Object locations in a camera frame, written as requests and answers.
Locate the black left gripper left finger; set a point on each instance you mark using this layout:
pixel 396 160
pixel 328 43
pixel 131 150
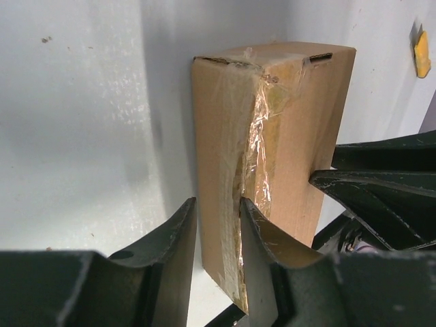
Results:
pixel 145 284

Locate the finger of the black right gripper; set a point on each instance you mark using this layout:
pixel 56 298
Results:
pixel 414 153
pixel 396 207

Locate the yellow utility knife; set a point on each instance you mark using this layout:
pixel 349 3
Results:
pixel 420 50

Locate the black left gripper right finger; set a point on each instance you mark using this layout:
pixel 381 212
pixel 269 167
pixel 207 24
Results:
pixel 289 284

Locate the brown cardboard express box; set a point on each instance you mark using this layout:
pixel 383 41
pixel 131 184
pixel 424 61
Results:
pixel 266 117

